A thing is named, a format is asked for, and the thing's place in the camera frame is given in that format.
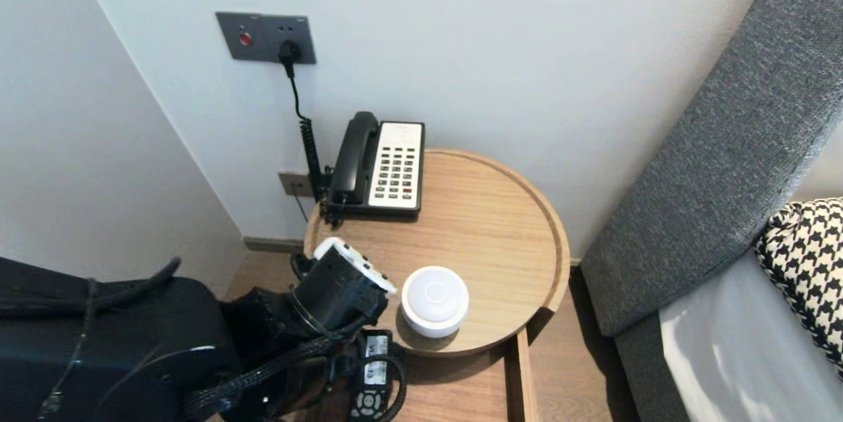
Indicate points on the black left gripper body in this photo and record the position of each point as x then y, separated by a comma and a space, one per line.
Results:
375, 359

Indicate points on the black remote control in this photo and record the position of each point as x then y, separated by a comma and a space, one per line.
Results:
369, 405

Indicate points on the white round puck device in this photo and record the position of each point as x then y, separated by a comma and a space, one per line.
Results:
435, 303

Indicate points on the curved-front wooden table drawer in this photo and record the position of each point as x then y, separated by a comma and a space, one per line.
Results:
461, 389

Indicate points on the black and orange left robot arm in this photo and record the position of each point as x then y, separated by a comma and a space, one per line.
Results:
99, 356

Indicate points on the round wooden side table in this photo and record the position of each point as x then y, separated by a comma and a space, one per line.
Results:
487, 244

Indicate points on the thin black telephone line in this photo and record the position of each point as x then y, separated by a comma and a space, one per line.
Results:
301, 208

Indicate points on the black and white telephone base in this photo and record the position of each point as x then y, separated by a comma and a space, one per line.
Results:
395, 172

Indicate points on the black telephone handset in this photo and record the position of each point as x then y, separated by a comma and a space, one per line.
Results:
355, 152

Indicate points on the white bed sheet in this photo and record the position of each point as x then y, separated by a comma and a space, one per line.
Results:
737, 356

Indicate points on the grey fabric bed headboard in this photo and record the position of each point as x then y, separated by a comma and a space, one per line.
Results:
711, 145

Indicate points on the black white houndstooth pillow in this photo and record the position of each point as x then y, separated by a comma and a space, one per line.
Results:
803, 264

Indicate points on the brown wall baseboard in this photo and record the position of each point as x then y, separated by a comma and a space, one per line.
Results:
263, 245

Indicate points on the beige wall jack plate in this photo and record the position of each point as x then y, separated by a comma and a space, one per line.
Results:
293, 184

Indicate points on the grey wall socket panel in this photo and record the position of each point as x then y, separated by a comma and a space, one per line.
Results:
260, 30

